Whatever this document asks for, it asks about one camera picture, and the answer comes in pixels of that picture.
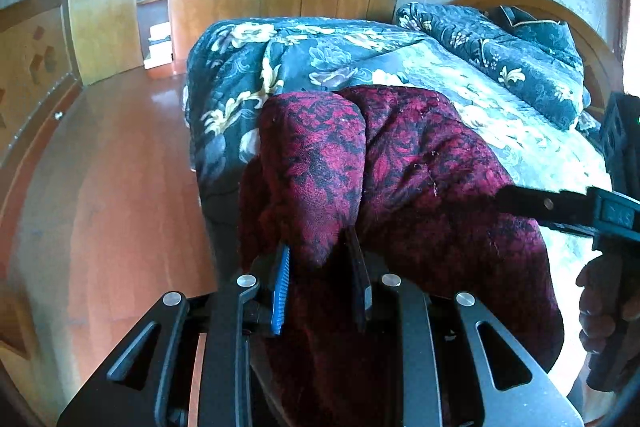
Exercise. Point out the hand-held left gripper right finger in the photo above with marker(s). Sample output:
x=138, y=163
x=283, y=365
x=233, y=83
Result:
x=358, y=278

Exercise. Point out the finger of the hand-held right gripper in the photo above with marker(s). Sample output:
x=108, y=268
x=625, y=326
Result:
x=547, y=204

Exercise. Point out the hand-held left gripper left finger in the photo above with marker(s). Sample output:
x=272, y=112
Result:
x=281, y=288

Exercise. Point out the red black patterned garment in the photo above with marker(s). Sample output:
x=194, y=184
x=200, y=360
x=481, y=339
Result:
x=425, y=182

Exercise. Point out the person's right hand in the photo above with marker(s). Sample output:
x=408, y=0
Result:
x=597, y=302

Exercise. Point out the folded dark floral quilt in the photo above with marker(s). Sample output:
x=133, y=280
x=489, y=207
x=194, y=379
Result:
x=525, y=67

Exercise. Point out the bed with floral sheet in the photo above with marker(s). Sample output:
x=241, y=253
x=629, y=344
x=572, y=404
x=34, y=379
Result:
x=300, y=52

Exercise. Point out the white folded linens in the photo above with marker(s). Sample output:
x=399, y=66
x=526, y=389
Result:
x=160, y=44

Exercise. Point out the wooden panelled door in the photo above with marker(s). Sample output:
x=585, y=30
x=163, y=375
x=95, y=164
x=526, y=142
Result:
x=35, y=32

